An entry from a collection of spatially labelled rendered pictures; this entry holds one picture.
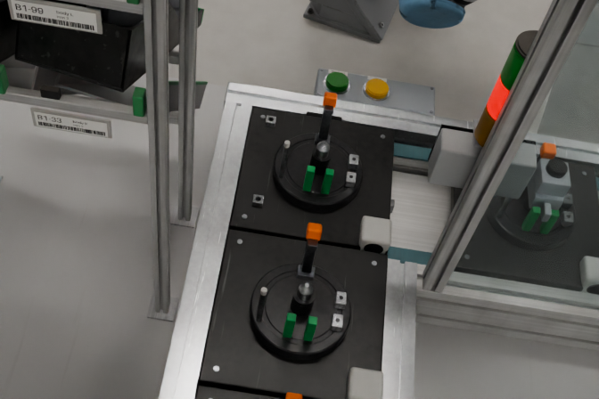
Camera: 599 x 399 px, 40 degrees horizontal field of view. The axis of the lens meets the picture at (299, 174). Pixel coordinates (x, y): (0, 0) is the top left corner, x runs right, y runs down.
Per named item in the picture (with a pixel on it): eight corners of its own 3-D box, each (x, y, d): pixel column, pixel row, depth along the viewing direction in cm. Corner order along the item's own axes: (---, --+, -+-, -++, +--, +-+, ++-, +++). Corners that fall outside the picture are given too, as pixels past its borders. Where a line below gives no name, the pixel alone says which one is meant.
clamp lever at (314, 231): (299, 264, 117) (307, 221, 113) (313, 267, 117) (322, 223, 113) (298, 280, 114) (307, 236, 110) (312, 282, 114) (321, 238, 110)
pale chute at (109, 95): (124, 85, 134) (131, 58, 134) (200, 109, 133) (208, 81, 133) (53, 85, 107) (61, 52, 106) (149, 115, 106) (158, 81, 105)
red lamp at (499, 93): (486, 91, 98) (498, 61, 94) (527, 98, 98) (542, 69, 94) (487, 123, 95) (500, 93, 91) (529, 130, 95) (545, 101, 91)
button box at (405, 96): (314, 89, 151) (318, 66, 146) (427, 109, 151) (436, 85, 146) (309, 118, 147) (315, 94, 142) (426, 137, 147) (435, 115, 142)
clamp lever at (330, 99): (316, 134, 132) (324, 91, 128) (329, 135, 132) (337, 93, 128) (315, 144, 129) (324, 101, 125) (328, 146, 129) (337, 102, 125)
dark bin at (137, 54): (114, -1, 117) (120, -53, 114) (201, 25, 116) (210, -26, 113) (13, 59, 93) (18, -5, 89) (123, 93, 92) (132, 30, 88)
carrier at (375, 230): (251, 113, 139) (258, 61, 129) (392, 137, 140) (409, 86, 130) (228, 233, 124) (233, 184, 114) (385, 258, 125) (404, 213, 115)
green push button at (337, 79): (325, 77, 146) (327, 69, 144) (348, 81, 146) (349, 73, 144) (323, 93, 143) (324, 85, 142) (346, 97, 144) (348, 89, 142)
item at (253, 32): (221, -133, 200) (221, -143, 198) (579, -2, 187) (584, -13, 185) (57, 45, 159) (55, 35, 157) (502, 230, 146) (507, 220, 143)
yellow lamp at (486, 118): (473, 118, 102) (485, 92, 98) (513, 125, 102) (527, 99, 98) (474, 150, 99) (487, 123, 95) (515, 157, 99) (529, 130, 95)
